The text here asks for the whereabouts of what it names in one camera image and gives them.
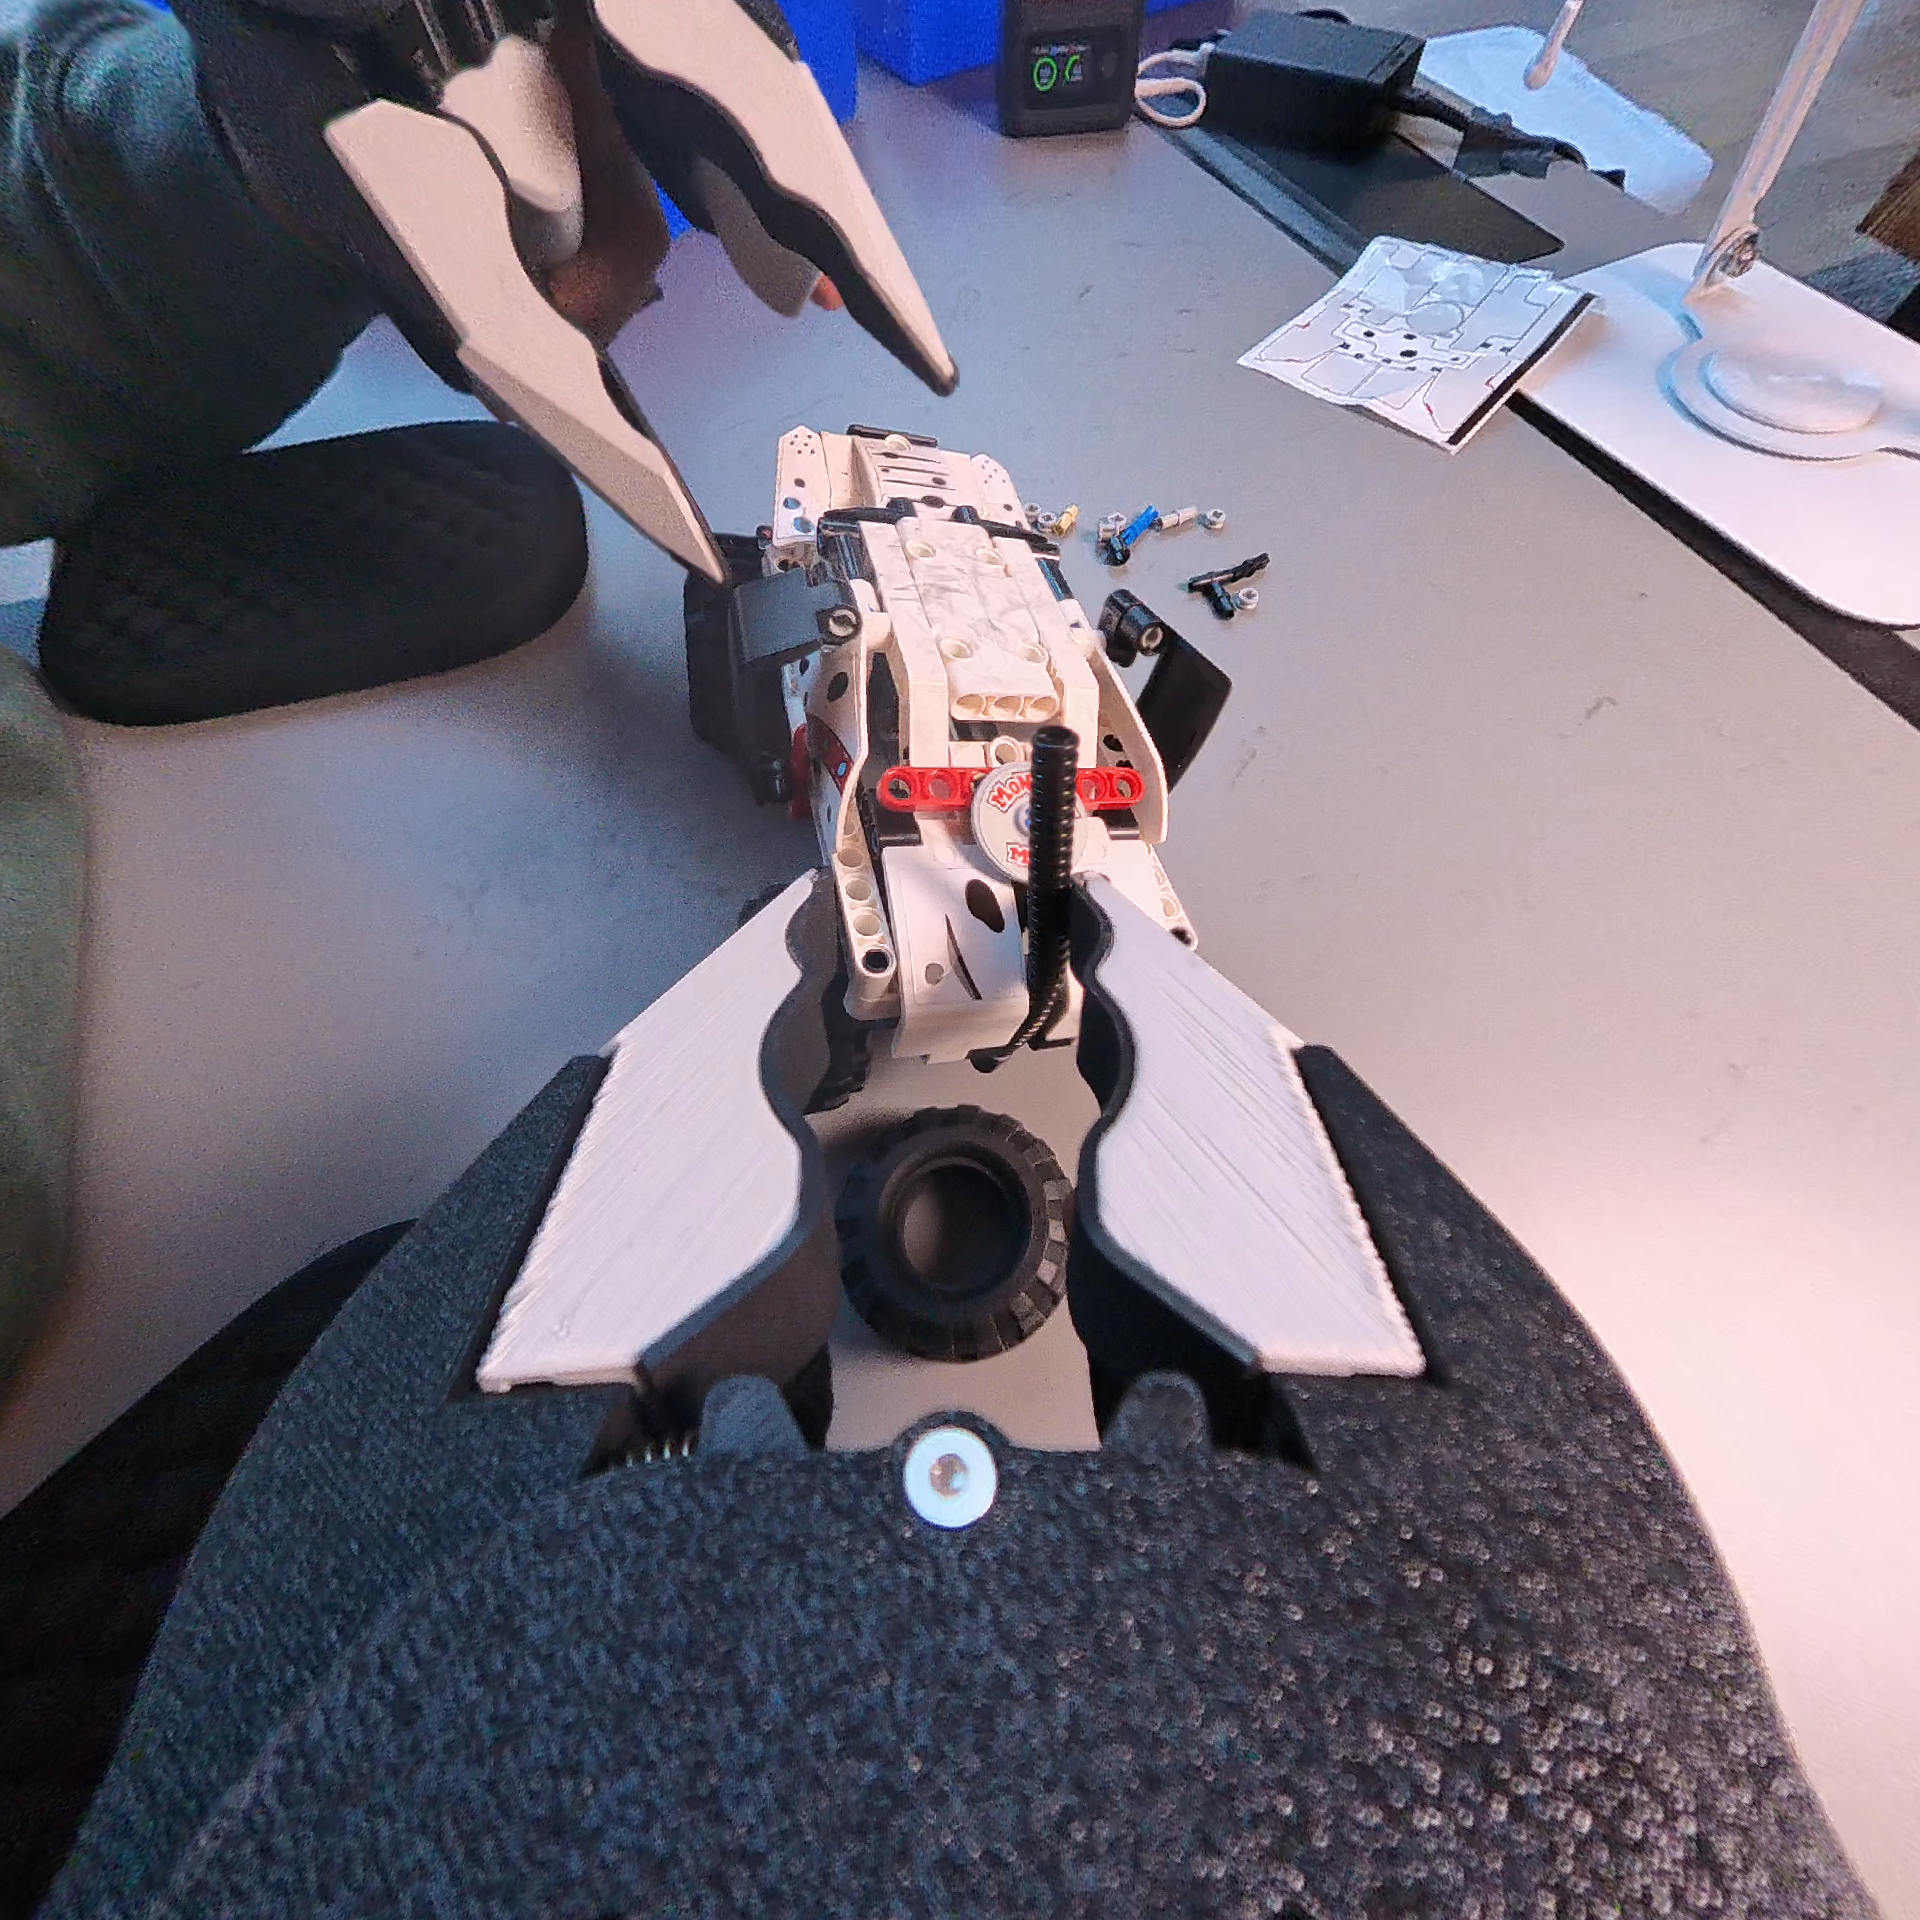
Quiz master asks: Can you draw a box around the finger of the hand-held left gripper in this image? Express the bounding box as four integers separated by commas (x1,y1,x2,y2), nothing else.
320,93,735,589
586,0,964,401

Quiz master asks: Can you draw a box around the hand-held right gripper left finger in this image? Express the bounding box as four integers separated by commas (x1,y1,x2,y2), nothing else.
475,881,842,1397

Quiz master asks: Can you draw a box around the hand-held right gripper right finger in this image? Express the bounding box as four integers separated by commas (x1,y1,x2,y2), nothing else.
1069,900,1433,1388

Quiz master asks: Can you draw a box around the black toy tire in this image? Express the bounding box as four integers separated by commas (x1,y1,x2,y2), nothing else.
832,1102,1079,1361

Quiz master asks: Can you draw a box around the white toy brick truck model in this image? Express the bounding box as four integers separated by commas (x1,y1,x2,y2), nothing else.
682,421,1234,1089

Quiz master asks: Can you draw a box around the person's left hand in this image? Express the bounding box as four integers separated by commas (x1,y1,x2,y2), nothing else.
536,180,848,350

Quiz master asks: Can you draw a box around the blue plastic bin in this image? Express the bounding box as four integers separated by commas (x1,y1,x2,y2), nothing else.
853,0,1011,89

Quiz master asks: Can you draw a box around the small black device green display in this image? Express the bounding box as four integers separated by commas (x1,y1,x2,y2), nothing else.
995,0,1153,145

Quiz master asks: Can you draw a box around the cluster of small toy pins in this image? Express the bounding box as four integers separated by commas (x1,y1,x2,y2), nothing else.
1034,493,1234,577

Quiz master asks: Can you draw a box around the black power adapter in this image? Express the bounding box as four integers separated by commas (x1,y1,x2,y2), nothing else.
1213,6,1432,161

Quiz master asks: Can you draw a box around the white sticker sheet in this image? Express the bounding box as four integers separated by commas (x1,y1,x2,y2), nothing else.
1234,231,1605,462

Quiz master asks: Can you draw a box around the white booklet stand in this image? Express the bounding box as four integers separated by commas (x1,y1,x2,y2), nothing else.
1411,0,1920,636

